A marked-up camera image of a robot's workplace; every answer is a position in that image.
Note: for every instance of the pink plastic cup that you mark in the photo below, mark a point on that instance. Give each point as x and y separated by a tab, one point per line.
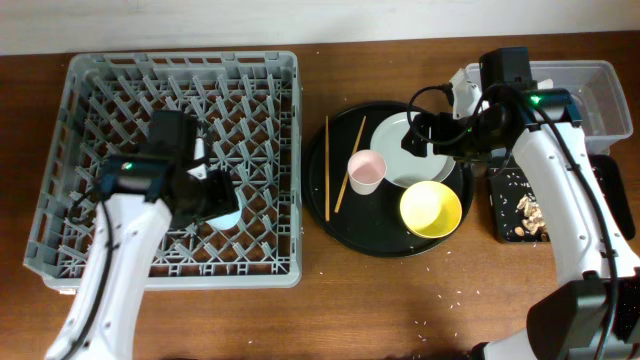
366	170

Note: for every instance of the grey round plate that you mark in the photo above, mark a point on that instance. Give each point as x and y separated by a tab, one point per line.
403	168

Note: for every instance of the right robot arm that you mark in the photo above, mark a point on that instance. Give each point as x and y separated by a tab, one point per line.
594	312

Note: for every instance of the yellow plastic bowl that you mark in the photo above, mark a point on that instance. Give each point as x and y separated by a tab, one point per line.
430	210

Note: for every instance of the light blue plastic cup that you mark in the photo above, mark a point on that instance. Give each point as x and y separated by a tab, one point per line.
228	221

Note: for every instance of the round black serving tray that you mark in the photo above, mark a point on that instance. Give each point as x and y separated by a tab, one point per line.
369	224

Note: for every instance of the black rectangular tray bin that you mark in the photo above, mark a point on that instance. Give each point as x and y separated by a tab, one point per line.
511	186

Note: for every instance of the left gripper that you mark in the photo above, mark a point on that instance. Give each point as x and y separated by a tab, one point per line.
223	198

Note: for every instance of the clear plastic bin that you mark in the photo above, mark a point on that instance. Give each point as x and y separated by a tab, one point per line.
593	85

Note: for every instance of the brown food scraps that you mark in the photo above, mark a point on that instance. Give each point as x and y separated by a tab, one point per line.
532	222

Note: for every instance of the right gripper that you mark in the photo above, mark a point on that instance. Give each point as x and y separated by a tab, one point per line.
442	121

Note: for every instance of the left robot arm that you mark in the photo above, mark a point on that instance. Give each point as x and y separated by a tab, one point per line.
164	185

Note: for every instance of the grey plastic dishwasher rack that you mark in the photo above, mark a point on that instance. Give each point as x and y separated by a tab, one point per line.
248	105

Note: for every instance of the white paper napkin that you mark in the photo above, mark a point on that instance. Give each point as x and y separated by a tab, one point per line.
545	84

